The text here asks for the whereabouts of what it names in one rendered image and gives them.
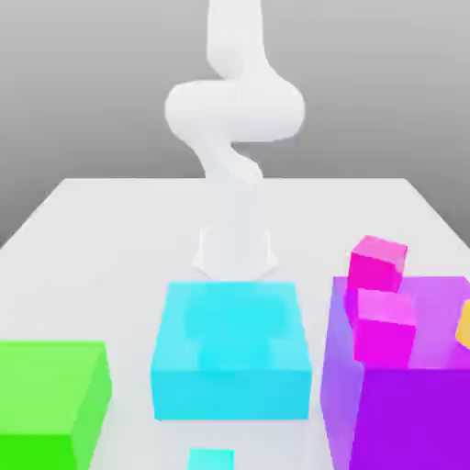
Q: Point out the small orange cube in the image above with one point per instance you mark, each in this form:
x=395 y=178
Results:
x=465 y=326

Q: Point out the large purple box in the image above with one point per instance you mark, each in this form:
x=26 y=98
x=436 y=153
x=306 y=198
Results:
x=411 y=415

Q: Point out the small magenta cube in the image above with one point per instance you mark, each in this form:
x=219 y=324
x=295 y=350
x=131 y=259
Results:
x=376 y=268
x=383 y=337

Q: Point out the small cyan cube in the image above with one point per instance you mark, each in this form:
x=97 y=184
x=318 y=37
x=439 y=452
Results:
x=211 y=459

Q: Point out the large green box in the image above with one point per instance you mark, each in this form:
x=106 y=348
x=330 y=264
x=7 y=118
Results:
x=44 y=389

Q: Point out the large cyan box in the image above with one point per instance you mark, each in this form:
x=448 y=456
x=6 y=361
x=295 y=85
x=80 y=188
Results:
x=231 y=349

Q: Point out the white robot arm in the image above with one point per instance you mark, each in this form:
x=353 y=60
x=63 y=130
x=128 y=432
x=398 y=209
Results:
x=235 y=110

